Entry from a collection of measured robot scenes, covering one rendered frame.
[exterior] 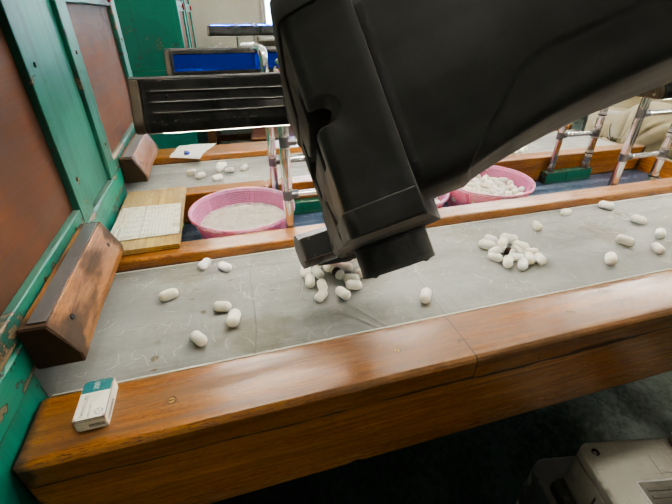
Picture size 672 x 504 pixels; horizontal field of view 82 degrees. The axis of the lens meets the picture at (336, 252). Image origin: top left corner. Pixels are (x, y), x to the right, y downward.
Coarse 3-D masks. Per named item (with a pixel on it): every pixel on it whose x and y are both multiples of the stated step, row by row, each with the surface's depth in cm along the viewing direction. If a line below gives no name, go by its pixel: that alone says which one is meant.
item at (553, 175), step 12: (600, 120) 130; (564, 132) 128; (576, 132) 131; (588, 132) 132; (588, 144) 136; (552, 156) 133; (588, 156) 137; (552, 168) 135; (564, 168) 139; (576, 168) 139; (588, 168) 139; (540, 180) 138; (552, 180) 137; (564, 180) 139
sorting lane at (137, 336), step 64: (256, 256) 84; (448, 256) 84; (576, 256) 84; (640, 256) 84; (128, 320) 66; (192, 320) 66; (256, 320) 66; (320, 320) 66; (384, 320) 66; (64, 384) 55
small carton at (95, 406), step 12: (84, 384) 49; (96, 384) 49; (108, 384) 49; (84, 396) 48; (96, 396) 48; (108, 396) 48; (84, 408) 46; (96, 408) 46; (108, 408) 47; (72, 420) 45; (84, 420) 45; (96, 420) 46; (108, 420) 46
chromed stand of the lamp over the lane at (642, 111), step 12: (636, 120) 104; (636, 132) 105; (624, 144) 108; (624, 156) 109; (636, 156) 110; (648, 156) 112; (660, 156) 114; (660, 168) 115; (612, 180) 113; (648, 180) 118
